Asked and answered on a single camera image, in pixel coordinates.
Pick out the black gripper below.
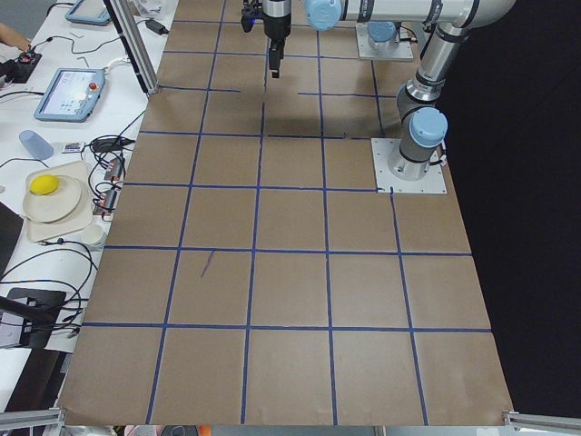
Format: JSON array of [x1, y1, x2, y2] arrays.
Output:
[[262, 0, 291, 79]]

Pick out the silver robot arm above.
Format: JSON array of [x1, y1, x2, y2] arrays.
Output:
[[367, 21, 399, 51], [304, 1, 515, 182]]

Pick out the black monitor stand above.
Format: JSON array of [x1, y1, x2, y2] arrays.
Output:
[[1, 287, 66, 350]]

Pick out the black power adapter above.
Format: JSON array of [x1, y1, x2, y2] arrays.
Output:
[[145, 18, 169, 35]]

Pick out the far teach pendant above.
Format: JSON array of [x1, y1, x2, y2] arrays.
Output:
[[64, 0, 111, 26]]

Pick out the teach pendant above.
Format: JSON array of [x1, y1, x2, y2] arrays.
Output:
[[34, 68, 105, 123], [64, 0, 111, 26]]

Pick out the near teach pendant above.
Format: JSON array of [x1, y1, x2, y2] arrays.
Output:
[[34, 68, 105, 123]]

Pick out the blue plastic cup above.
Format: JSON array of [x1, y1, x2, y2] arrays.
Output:
[[19, 130, 54, 161]]

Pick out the white paper cup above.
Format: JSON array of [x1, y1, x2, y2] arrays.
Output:
[[80, 224, 107, 251]]

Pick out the yellow lemon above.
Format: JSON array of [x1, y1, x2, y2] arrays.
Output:
[[29, 174, 60, 195]]

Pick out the beige plate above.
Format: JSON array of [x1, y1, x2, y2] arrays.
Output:
[[23, 175, 82, 223]]

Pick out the beige tray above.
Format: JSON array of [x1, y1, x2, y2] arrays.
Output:
[[23, 161, 93, 243]]

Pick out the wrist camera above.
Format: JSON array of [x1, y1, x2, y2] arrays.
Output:
[[241, 0, 263, 34]]

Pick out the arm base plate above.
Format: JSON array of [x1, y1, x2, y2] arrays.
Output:
[[371, 138, 448, 194], [356, 22, 414, 62]]

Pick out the aluminium frame post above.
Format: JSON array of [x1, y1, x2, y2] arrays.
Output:
[[103, 0, 159, 95]]

